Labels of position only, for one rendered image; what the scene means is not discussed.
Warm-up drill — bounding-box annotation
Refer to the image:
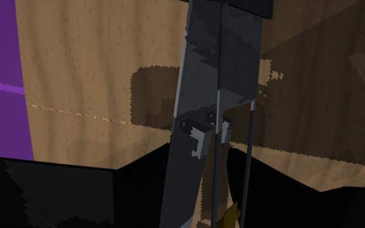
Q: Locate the wooden board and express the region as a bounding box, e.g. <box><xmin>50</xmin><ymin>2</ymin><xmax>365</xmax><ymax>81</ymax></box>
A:
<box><xmin>15</xmin><ymin>0</ymin><xmax>365</xmax><ymax>222</ymax></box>

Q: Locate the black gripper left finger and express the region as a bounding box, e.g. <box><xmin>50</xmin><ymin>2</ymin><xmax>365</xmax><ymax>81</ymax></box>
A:
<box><xmin>0</xmin><ymin>143</ymin><xmax>170</xmax><ymax>228</ymax></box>

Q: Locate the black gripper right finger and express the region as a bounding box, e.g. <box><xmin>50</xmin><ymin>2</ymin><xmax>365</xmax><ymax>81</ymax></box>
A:
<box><xmin>226</xmin><ymin>148</ymin><xmax>365</xmax><ymax>228</ymax></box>

